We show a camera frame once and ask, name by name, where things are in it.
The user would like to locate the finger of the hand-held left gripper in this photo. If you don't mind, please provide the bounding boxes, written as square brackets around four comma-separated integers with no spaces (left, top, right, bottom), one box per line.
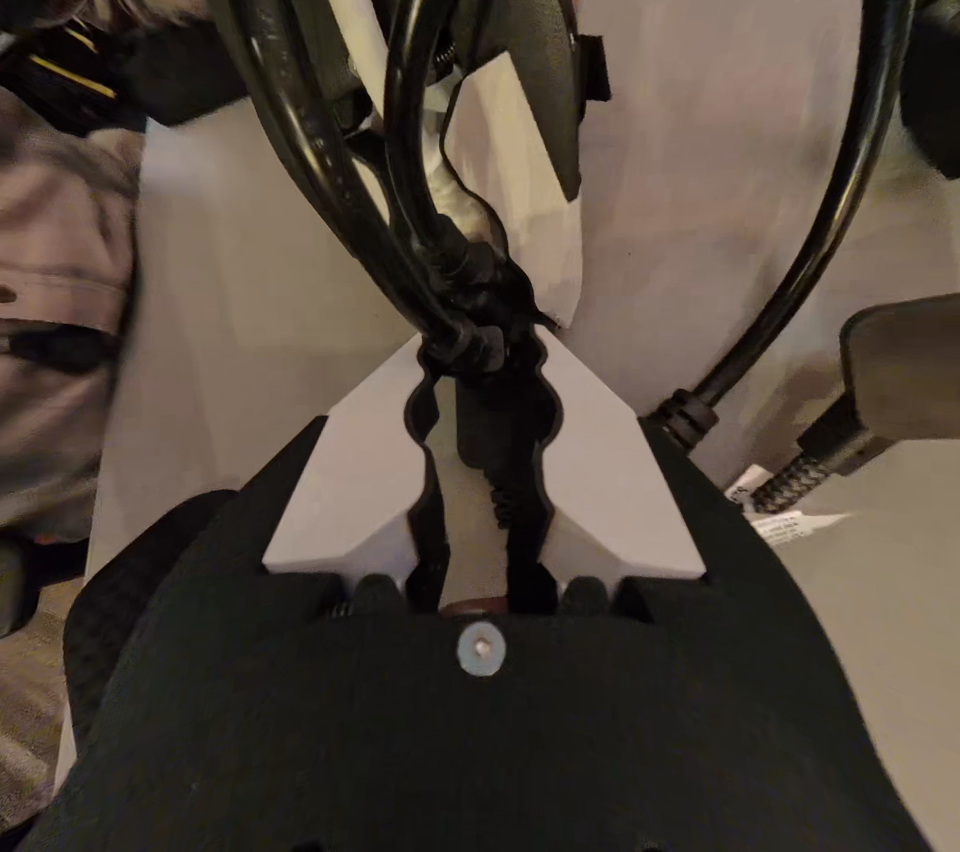
[441,51,586,335]

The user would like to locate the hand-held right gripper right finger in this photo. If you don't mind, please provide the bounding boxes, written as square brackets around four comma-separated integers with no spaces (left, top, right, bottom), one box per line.
[506,329,708,590]

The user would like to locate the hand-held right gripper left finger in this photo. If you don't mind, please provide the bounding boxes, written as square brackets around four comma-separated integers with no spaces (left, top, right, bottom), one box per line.
[261,333,451,586]

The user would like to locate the black power cable with plug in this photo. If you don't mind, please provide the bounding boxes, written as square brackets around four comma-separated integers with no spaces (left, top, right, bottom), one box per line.
[196,0,481,373]
[382,0,922,451]

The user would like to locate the black bag with yellow stripes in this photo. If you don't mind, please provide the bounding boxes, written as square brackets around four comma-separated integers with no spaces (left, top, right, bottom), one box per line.
[0,0,249,136]

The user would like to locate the person's grey clothing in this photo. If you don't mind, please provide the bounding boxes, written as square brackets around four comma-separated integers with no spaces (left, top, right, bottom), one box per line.
[0,0,215,553]

